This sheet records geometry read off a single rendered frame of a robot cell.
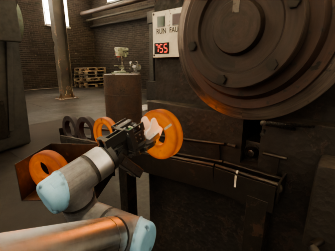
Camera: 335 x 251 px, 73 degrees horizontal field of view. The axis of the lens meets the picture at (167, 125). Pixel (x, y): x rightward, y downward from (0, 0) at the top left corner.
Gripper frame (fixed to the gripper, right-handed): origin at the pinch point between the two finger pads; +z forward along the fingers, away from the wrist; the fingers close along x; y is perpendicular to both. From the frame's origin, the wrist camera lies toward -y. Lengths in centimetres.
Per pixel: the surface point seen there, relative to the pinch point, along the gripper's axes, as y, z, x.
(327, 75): 12.1, 16.6, -38.8
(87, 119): -14, 12, 66
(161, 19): 28.4, 34.2, 20.7
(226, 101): 5.2, 12.9, -16.1
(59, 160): -6.3, -21.3, 28.0
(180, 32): 24.4, 19.9, 1.8
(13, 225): -76, -39, 116
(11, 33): 40, 54, 243
